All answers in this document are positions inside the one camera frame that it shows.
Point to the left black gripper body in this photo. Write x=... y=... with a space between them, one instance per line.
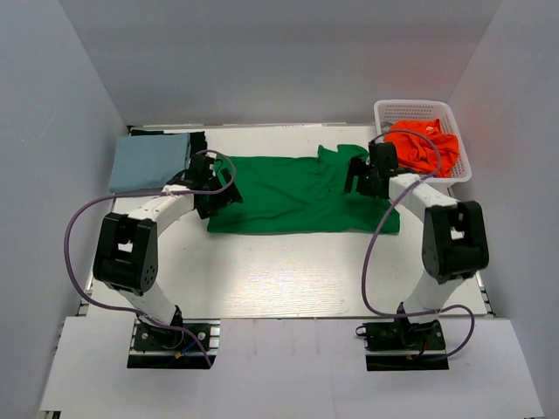
x=231 y=191

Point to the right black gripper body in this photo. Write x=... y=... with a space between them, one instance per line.
x=375 y=171

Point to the green t shirt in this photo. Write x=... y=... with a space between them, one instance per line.
x=286 y=195

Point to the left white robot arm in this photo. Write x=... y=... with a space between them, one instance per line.
x=127 y=255

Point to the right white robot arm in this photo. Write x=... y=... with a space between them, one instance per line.
x=454 y=241

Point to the folded black t shirt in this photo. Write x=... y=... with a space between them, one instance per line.
x=197 y=140

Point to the orange t shirt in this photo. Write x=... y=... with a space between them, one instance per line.
x=418 y=154

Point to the white plastic basket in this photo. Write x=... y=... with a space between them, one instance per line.
x=389 y=112

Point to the folded light blue t shirt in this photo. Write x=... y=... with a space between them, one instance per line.
x=148 y=161

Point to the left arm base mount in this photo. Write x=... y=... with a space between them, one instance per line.
x=152 y=348

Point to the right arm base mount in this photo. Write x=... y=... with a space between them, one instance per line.
x=400 y=346

